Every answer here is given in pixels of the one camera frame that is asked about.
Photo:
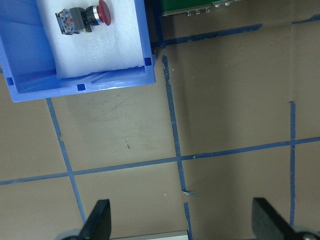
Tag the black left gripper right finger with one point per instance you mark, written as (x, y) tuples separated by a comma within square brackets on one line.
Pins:
[(268, 224)]

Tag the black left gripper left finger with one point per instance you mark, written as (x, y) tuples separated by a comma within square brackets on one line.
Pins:
[(98, 224)]

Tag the red emergency stop button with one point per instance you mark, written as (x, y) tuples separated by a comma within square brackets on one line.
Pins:
[(77, 19)]

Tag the blue left plastic bin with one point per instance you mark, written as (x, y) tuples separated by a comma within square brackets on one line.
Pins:
[(39, 62)]

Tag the white foam pad left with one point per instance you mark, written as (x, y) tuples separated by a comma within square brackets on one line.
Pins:
[(106, 48)]

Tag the green conveyor belt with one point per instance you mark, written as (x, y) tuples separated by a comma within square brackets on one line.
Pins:
[(178, 7)]

